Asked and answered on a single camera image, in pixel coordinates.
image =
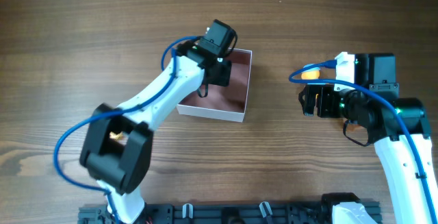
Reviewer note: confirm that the yellow duck toy blue hat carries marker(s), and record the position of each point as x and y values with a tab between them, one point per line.
311	74

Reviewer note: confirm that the black mounting rail base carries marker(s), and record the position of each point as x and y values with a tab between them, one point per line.
291	213

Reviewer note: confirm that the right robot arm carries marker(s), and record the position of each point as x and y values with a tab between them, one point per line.
362	90

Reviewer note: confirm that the brown plush capybara toy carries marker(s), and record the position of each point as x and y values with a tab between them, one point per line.
350	126

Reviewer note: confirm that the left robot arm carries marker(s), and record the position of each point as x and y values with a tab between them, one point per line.
118	144

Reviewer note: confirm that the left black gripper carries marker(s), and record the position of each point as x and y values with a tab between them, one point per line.
222	79

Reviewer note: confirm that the white box pink interior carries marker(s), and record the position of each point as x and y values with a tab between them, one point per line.
224	103

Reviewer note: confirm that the yellow toy wheel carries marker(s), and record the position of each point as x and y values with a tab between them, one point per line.
115	136

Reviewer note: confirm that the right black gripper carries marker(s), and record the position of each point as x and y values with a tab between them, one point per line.
324	101

